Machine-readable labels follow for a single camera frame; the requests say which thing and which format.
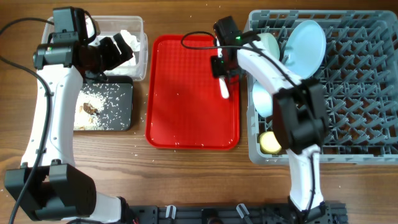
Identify white plastic fork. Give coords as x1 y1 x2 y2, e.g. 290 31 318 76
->
219 77 229 99

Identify white paper napkin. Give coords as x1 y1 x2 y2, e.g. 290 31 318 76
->
105 30 141 77

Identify rice and food leftovers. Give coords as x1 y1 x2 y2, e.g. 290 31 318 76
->
73 83 133 131

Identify green bowl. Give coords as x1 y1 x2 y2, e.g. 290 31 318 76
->
258 33 280 60

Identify light blue bowl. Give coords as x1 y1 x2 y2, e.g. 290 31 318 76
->
252 81 272 118

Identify large light blue plate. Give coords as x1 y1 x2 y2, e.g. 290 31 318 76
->
282 20 326 79

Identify yellow plastic cup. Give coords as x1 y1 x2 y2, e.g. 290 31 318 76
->
259 131 282 154

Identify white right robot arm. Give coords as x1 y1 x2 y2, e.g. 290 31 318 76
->
213 16 328 223

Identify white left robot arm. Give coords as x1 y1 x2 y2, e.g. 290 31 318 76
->
4 7 139 223

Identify black waste tray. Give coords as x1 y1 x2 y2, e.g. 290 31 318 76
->
73 75 134 132

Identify clear plastic waste bin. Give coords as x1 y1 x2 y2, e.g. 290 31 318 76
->
42 16 148 82

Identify red plastic tray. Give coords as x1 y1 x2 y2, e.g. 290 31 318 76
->
145 34 240 151

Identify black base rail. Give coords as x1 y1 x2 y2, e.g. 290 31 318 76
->
124 203 348 224

